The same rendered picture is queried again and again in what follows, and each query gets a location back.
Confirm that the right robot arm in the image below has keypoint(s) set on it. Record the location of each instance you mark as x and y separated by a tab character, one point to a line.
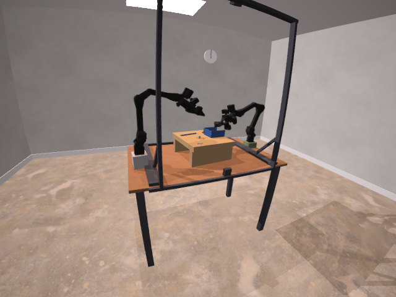
250	130

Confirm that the blue open-top tray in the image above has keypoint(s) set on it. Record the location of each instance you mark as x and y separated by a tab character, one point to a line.
212	132

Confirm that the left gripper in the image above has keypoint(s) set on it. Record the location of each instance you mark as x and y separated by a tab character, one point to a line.
190	107

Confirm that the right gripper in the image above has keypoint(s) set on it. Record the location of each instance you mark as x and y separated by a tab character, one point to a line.
226	118

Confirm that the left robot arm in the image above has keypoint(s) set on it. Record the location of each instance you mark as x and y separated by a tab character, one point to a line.
141	135

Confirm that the light orange flat board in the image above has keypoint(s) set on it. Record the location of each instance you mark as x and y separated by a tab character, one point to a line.
211	150

